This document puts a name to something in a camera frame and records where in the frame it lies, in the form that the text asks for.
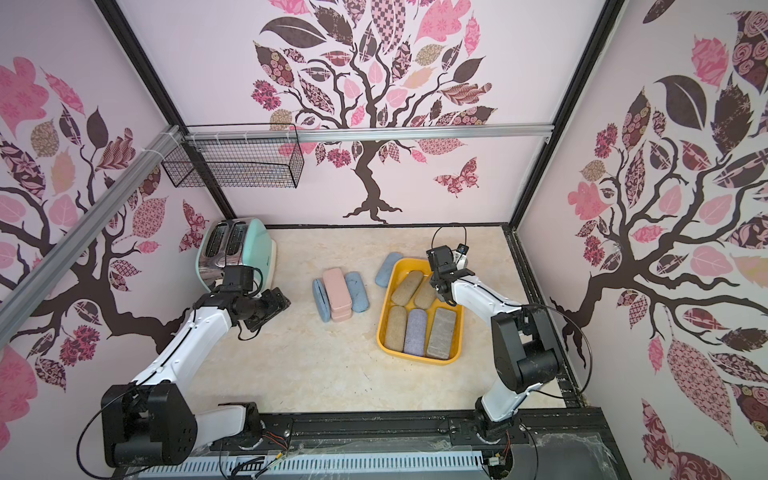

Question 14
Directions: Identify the lavender glasses case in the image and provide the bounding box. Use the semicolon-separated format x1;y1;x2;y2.
403;308;428;357

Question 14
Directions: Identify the blue glasses case by tray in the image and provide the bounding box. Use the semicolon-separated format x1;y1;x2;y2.
375;252;403;288

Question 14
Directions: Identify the black wire basket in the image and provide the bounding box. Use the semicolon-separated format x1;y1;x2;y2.
162;122;304;188

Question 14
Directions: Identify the aluminium frame rail left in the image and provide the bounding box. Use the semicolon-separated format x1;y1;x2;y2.
1;125;183;345

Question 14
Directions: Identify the yellow plastic storage tray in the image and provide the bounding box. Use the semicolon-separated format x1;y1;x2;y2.
376;258;464;366

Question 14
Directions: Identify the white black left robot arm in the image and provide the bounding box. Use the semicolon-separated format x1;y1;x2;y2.
101;288;290;468

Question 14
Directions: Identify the blue glasses case left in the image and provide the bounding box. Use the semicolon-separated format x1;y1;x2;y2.
312;278;331;323

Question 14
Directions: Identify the white slotted cable duct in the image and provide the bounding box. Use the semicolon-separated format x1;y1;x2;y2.
138;451;487;479

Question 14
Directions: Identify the tan glasses case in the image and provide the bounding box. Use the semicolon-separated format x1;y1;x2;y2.
413;279;437;310
384;305;408;352
391;270;424;306

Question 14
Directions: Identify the pink glasses case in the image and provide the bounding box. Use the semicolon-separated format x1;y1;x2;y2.
322;268;352;322

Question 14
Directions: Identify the grey rectangular glasses case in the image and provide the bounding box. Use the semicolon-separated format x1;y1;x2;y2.
426;308;457;360

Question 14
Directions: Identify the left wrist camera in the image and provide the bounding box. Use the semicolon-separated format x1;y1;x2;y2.
220;265;254;295

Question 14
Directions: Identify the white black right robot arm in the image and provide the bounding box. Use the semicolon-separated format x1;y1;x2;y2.
426;244;564;441

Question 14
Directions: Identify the aluminium frame rail back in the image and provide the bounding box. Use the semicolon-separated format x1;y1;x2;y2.
185;123;554;143

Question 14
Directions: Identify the blue glasses case middle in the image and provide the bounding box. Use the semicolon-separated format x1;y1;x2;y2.
345;272;370;313

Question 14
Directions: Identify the aluminium frame rail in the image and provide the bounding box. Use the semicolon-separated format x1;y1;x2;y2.
1;125;183;345
185;123;554;143

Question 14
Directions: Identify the mint chrome toaster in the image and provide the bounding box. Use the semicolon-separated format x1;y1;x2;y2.
197;218;277;290

